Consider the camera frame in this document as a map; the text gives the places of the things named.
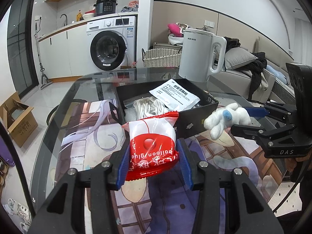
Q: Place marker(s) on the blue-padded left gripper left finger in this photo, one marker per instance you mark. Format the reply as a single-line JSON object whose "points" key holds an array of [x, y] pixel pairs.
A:
{"points": [[63, 210]]}

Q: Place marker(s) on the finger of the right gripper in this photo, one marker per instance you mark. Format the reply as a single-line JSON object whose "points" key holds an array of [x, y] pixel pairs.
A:
{"points": [[248, 130], [260, 112]]}

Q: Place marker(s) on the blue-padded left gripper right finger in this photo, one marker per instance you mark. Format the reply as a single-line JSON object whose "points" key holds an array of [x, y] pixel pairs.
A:
{"points": [[245, 209]]}

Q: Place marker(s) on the white plush toy blue ear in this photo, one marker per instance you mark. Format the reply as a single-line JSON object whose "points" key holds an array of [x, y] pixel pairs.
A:
{"points": [[224, 118]]}

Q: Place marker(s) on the red white balloon glue pack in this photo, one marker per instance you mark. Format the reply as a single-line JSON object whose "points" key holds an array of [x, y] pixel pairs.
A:
{"points": [[152, 147]]}

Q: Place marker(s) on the white medicine granule packet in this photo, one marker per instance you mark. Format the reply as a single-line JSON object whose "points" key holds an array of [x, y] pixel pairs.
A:
{"points": [[174, 96]]}

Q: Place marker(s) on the grey sofa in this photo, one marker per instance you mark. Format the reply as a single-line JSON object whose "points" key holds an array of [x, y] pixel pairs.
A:
{"points": [[275, 84]]}

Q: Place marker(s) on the black jacket on sofa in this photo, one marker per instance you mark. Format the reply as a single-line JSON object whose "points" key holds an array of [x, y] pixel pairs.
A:
{"points": [[256, 68]]}

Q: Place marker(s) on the white foam padding in box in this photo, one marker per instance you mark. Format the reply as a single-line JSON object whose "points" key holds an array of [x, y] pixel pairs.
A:
{"points": [[130, 114]]}

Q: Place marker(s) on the black cardboard storage box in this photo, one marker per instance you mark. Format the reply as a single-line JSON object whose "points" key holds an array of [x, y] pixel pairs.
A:
{"points": [[189, 123]]}

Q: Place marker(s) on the grey cushion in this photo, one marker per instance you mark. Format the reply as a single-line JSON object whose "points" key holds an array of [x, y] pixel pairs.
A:
{"points": [[238, 57]]}

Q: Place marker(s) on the white electric kettle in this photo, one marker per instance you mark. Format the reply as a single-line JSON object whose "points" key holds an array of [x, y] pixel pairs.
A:
{"points": [[202, 55]]}

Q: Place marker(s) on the brown cardboard box on floor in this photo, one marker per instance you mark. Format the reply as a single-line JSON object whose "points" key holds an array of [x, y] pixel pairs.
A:
{"points": [[18, 119]]}

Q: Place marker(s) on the white wicker basket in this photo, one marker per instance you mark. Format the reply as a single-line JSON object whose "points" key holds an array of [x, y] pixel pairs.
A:
{"points": [[159, 58]]}

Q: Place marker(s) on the white kitchen cabinet counter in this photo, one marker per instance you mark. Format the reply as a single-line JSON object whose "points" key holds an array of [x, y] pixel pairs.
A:
{"points": [[65, 52]]}

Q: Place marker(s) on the pink clothes pile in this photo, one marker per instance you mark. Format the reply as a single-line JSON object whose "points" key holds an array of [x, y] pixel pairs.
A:
{"points": [[177, 29]]}

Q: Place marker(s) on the white front-load washing machine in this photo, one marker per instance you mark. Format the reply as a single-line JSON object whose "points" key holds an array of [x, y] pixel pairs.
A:
{"points": [[112, 42]]}

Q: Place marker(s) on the kitchen faucet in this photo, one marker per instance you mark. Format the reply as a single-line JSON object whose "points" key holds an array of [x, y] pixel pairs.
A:
{"points": [[65, 19]]}

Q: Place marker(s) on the black electric pressure cooker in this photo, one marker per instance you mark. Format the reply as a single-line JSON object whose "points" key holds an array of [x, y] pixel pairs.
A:
{"points": [[105, 7]]}

